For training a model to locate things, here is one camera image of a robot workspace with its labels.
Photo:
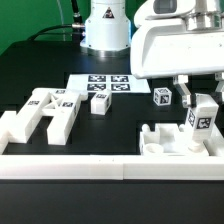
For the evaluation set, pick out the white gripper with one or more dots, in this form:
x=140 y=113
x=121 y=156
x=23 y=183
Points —
x=164 y=48

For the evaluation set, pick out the white chair seat plate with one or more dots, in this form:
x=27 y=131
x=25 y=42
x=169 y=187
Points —
x=167 y=140

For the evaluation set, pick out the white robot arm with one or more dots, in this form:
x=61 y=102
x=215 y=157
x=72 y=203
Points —
x=198 y=15

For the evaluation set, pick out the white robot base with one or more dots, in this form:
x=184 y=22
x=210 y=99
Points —
x=107 y=29

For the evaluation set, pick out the white chair back piece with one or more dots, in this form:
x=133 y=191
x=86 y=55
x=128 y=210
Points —
x=62 y=105

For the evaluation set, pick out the white fiducial marker sheet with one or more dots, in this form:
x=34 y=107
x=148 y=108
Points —
x=116 y=83

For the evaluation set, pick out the white U-shaped fence frame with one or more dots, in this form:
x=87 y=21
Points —
x=104 y=167

